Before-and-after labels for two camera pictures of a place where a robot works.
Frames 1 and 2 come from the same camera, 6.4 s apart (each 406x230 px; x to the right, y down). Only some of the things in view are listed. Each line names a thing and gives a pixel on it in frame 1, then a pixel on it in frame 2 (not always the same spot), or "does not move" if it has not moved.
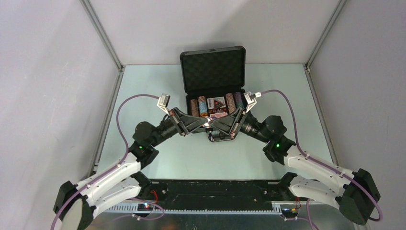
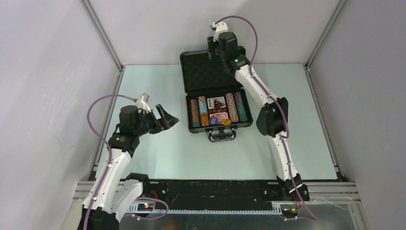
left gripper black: [177, 122] to [159, 121]
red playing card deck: [215, 116] does not move
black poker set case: [214, 81] does not move
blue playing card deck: [210, 102] does not move
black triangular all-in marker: [218, 103] does not move
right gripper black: [238, 121] to [210, 44]
